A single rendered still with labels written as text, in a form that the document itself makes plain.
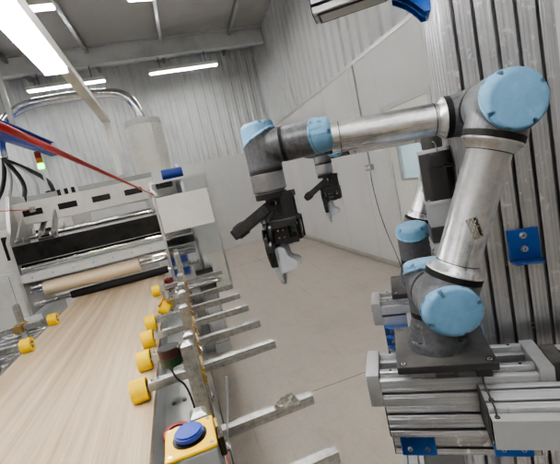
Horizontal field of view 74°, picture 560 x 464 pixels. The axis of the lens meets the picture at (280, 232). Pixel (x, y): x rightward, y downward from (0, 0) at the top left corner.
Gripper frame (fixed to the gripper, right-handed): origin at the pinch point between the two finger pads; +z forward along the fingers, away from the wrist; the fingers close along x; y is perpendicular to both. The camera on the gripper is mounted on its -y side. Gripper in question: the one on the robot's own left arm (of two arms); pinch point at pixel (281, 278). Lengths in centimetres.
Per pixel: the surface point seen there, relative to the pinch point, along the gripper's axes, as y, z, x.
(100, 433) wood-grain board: -69, 42, 2
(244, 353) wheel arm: -32, 36, 36
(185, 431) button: -5.2, 8.4, -39.6
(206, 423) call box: -3.7, 9.5, -36.5
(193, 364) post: -30.7, 21.2, 2.7
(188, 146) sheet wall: -436, -150, 800
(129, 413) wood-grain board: -65, 42, 11
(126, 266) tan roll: -207, 25, 195
